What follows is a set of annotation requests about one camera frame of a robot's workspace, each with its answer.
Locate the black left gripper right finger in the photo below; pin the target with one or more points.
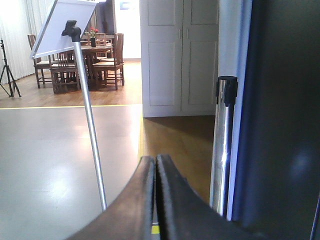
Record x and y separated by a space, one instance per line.
183 215

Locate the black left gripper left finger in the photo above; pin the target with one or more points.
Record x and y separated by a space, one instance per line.
130 215

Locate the white fridge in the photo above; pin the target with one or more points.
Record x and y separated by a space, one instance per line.
273 48

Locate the wooden dining chair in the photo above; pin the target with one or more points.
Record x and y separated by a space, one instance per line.
110 72

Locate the wooden dining table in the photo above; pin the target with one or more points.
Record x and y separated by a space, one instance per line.
89 55

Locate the white cabinet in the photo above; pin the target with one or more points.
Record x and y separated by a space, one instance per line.
179 57

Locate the black tripod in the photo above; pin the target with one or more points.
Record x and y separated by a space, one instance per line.
13 87

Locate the silver sign stand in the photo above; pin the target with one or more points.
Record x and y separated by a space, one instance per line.
61 31

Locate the chrome stanchion post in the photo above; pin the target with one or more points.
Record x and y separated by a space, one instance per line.
226 93

